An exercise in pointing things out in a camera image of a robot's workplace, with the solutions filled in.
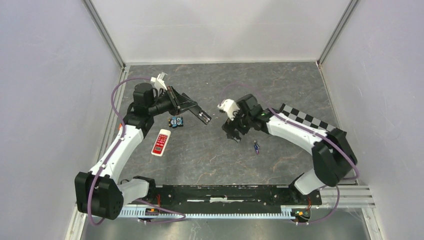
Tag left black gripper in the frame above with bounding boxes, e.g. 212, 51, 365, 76
148, 85, 197, 117

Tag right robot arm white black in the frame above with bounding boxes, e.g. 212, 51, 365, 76
217, 94, 359, 204

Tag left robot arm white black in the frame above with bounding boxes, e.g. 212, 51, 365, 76
74, 82, 212, 220

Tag red white remote control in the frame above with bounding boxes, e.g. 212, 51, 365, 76
151, 129, 171, 157

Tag black white checkerboard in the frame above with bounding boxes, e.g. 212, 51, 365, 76
278, 103, 336, 132

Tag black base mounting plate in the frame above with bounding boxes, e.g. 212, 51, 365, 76
144, 184, 323, 214

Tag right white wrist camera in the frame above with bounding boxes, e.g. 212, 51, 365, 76
217, 98, 240, 121

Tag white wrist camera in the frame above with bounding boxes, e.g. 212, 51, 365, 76
150, 72, 167, 91
217, 98, 240, 121

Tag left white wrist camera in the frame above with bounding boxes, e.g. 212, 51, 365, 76
150, 72, 167, 91

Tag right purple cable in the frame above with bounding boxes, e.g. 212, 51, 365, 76
220, 82, 361, 226

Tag purple cable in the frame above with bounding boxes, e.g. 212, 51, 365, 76
220, 82, 361, 226
86, 77, 160, 227

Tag grey slotted cable duct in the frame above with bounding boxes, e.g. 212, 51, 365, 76
118, 205, 295, 220

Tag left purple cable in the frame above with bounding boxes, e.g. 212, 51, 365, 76
86, 77, 160, 227

